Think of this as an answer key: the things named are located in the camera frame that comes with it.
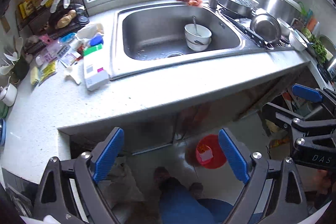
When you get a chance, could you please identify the black round lid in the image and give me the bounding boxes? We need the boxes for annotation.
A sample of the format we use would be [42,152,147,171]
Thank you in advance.
[75,15,90,28]

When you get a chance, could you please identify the person's brown slipper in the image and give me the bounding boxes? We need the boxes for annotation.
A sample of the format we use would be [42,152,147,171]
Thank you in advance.
[189,182,204,197]
[154,167,172,184]

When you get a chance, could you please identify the stainless steel sink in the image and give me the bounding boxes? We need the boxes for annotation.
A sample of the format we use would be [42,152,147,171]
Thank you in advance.
[109,1,294,80]

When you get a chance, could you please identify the crumpled white plastic bag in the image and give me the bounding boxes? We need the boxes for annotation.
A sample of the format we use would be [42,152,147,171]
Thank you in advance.
[76,22,105,41]

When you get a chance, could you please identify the person's blue jeans leg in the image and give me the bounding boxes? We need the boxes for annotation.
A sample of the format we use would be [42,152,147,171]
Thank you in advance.
[159,178,260,224]

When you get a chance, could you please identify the black wire rack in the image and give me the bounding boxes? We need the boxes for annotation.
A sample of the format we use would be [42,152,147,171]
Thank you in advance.
[16,0,90,39]

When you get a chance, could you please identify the red trash bin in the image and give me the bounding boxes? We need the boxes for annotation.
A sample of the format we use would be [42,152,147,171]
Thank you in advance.
[196,134,228,169]

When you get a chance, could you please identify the perforated steel steamer pot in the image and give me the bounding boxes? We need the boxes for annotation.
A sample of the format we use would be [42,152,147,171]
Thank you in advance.
[218,0,259,17]

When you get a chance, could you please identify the white paper scrap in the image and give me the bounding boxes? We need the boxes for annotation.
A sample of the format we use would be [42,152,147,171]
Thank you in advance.
[64,67,85,85]

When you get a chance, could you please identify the yellow snack packet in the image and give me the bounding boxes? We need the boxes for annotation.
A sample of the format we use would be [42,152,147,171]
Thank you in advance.
[39,60,58,86]

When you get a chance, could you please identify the clear bottle purple label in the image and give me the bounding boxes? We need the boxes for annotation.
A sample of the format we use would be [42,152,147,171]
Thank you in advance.
[35,39,70,66]

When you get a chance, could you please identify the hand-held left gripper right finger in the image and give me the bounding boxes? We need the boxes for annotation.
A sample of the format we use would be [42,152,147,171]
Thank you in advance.
[218,128,315,224]

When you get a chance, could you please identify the white plastic bag on floor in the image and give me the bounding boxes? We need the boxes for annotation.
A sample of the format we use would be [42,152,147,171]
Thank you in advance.
[101,156,145,205]

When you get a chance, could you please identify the blue plastic wrapper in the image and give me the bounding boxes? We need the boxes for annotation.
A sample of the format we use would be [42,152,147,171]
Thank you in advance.
[60,32,76,43]

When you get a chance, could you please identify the blue container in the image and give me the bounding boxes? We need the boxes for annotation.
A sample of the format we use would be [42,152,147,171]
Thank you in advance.
[0,118,6,147]

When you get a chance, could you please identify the yellow packets on rack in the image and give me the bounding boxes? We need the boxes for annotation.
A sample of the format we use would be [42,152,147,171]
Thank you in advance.
[18,0,36,18]

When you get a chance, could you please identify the large stainless steel pot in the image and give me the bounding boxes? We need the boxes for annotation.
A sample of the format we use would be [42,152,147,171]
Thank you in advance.
[264,0,302,23]

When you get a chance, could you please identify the garlic bulb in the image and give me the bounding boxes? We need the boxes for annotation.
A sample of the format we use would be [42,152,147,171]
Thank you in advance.
[25,35,40,46]

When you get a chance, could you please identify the yellow sponge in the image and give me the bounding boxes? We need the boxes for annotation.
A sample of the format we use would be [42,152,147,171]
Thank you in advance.
[30,67,40,85]

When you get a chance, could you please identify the grey sachet pink bottle print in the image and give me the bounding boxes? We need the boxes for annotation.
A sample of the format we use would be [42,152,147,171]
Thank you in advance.
[60,52,82,67]

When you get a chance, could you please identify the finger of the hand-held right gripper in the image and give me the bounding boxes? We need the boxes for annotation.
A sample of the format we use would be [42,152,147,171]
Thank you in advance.
[262,102,336,151]
[292,84,336,119]

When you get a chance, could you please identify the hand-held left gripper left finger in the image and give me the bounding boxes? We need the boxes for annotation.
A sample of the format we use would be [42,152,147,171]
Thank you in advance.
[33,127,125,224]

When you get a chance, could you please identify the green and white carton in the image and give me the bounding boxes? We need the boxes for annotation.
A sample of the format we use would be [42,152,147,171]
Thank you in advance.
[83,44,109,91]

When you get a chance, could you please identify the white ceramic bowl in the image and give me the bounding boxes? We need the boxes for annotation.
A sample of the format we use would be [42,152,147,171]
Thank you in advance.
[184,24,212,42]
[186,38,212,52]

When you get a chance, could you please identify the person's right hand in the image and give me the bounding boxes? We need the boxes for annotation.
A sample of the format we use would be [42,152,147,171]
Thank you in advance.
[315,169,334,195]

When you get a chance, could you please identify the small white pot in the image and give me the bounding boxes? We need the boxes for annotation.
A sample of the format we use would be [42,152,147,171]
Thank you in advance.
[288,28,310,52]

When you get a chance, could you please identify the pink plastic wrapper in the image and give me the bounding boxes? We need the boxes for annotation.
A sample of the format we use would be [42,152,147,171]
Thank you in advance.
[38,34,57,45]

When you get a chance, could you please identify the tilted steel pan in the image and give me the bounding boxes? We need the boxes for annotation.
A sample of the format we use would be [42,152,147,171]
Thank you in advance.
[250,13,281,44]

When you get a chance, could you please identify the white mug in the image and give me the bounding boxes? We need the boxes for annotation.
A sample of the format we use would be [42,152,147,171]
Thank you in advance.
[0,84,18,107]

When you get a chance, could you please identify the green leafy vegetables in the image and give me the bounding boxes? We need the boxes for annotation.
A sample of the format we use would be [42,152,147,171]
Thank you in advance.
[302,27,329,64]

